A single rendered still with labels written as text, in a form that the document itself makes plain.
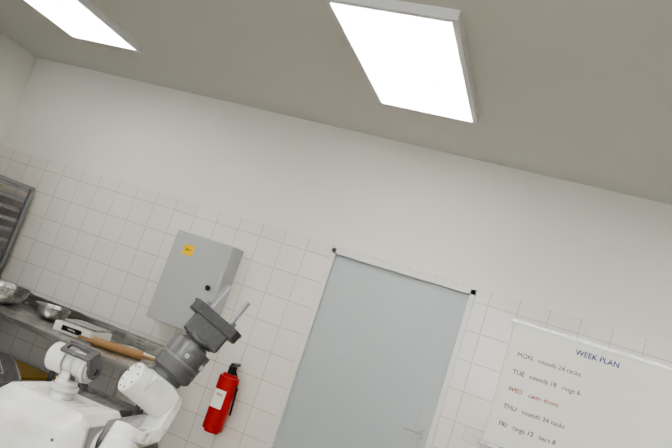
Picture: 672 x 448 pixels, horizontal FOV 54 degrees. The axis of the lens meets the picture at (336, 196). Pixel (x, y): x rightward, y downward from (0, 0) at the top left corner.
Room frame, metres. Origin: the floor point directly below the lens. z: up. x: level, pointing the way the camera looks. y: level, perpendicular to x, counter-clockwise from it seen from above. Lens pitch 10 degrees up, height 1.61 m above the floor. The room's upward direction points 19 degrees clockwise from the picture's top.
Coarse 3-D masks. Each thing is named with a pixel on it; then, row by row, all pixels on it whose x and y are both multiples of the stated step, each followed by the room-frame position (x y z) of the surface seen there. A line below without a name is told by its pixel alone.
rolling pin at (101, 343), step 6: (78, 336) 4.72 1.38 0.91; (84, 336) 4.74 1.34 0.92; (96, 342) 4.72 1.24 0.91; (102, 342) 4.73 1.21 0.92; (108, 342) 4.74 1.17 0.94; (102, 348) 4.75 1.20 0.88; (108, 348) 4.74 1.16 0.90; (114, 348) 4.74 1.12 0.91; (120, 348) 4.75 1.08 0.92; (126, 348) 4.76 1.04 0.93; (132, 348) 4.78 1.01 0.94; (126, 354) 4.76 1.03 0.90; (132, 354) 4.76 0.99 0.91; (138, 354) 4.77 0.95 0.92; (150, 360) 4.81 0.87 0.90
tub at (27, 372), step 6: (18, 366) 5.23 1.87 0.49; (24, 366) 5.30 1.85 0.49; (30, 366) 5.37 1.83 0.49; (24, 372) 5.11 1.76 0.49; (30, 372) 5.17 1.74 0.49; (36, 372) 5.24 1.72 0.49; (42, 372) 5.30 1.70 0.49; (24, 378) 4.97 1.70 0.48; (30, 378) 5.02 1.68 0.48; (36, 378) 5.08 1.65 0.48; (42, 378) 5.14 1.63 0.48; (54, 378) 5.27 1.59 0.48
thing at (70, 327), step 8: (56, 320) 4.87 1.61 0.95; (72, 320) 4.97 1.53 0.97; (80, 320) 5.12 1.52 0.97; (56, 328) 4.86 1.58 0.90; (64, 328) 4.84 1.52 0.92; (72, 328) 4.83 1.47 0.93; (80, 328) 4.85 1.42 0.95; (88, 328) 4.88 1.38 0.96; (96, 328) 4.98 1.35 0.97; (72, 336) 4.83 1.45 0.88; (88, 336) 4.80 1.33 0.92; (96, 336) 4.89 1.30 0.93; (104, 336) 5.00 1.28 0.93
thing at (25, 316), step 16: (0, 304) 5.21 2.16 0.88; (16, 304) 5.49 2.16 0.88; (32, 304) 5.62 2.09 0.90; (16, 320) 4.78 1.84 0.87; (32, 320) 4.96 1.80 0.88; (64, 320) 5.50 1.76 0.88; (96, 320) 5.41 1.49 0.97; (48, 336) 4.68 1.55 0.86; (64, 336) 4.74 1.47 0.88; (112, 336) 5.34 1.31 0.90; (128, 336) 5.30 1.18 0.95; (112, 352) 4.75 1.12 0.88; (128, 368) 4.45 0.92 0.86
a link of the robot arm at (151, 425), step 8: (176, 408) 1.37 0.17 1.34; (168, 416) 1.36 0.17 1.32; (120, 424) 1.31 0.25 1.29; (128, 424) 1.31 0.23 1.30; (144, 424) 1.39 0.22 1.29; (152, 424) 1.37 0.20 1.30; (160, 424) 1.35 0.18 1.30; (168, 424) 1.36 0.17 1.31; (120, 432) 1.30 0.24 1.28; (128, 432) 1.30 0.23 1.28; (136, 432) 1.31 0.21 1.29; (144, 432) 1.32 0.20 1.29; (152, 432) 1.33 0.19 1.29; (160, 432) 1.34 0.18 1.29; (136, 440) 1.31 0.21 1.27; (144, 440) 1.32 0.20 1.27; (152, 440) 1.33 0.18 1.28
